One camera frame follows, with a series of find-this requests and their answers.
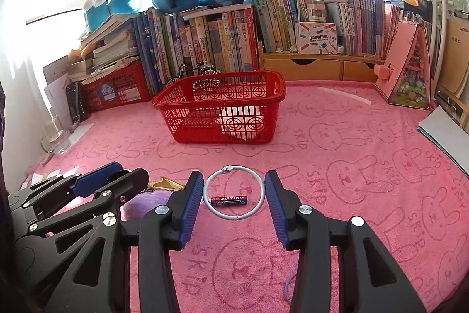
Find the wooden drawer unit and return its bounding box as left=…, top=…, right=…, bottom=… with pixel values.
left=258, top=42, right=385, bottom=82

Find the white paper sheet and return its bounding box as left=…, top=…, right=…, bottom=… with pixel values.
left=69, top=122, right=95, bottom=144

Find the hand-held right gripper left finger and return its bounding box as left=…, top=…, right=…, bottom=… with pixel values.
left=42, top=171, right=205, bottom=313

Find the white fluffy toy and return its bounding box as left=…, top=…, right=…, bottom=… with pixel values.
left=220, top=105, right=266, bottom=142

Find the stack of flat workbooks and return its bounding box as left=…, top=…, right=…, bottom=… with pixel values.
left=68, top=14, right=142, bottom=82

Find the pink rabbit printed blanket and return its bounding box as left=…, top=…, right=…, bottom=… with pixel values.
left=22, top=78, right=469, bottom=313

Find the row of colourful upright books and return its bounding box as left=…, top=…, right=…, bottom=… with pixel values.
left=134, top=3, right=261, bottom=97

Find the red plastic crate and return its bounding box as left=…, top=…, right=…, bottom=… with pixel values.
left=79, top=60, right=152, bottom=113

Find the purple cloth pouch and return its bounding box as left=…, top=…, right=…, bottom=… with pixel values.
left=120, top=189, right=170, bottom=223

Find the row of slim upright books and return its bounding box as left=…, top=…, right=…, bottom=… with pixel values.
left=253, top=0, right=402, bottom=57

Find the purple hair tie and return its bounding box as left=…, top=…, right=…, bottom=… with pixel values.
left=283, top=274, right=296, bottom=303

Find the red plastic basket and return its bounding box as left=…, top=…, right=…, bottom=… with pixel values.
left=151, top=71, right=286, bottom=144

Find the clear plastic jar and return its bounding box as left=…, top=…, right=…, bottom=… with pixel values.
left=307, top=0, right=327, bottom=22

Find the pink house-shaped box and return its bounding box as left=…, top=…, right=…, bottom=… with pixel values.
left=374, top=21, right=435, bottom=110

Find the model bicycle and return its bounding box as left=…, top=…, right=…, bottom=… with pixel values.
left=166, top=62, right=222, bottom=94

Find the white printed box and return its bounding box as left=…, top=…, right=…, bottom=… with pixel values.
left=295, top=21, right=338, bottom=55

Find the clear glass cup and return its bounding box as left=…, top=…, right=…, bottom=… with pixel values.
left=40, top=108, right=79, bottom=154

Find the gold foil piece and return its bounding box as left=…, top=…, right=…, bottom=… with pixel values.
left=148, top=177, right=186, bottom=191

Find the white pipe frame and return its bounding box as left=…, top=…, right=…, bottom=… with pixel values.
left=429, top=0, right=449, bottom=53

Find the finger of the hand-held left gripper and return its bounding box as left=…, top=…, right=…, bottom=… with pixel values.
left=8, top=161, right=124, bottom=215
left=15, top=168, right=150, bottom=293

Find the handwritten paper note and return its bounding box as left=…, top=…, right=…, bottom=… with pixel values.
left=22, top=166, right=83, bottom=189

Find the blue and white plush toy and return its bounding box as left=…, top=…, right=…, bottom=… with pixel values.
left=82, top=0, right=142, bottom=31

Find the black and red battery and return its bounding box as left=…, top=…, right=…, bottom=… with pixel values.
left=210, top=196, right=248, bottom=207

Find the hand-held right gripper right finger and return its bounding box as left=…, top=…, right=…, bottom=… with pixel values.
left=264, top=170, right=427, bottom=313

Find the white board sheet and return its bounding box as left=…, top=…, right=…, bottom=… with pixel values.
left=418, top=106, right=469, bottom=152

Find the black flat box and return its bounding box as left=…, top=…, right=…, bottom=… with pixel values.
left=65, top=81, right=90, bottom=123

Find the metal binder ring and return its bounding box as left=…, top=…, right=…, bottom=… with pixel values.
left=203, top=165, right=265, bottom=221

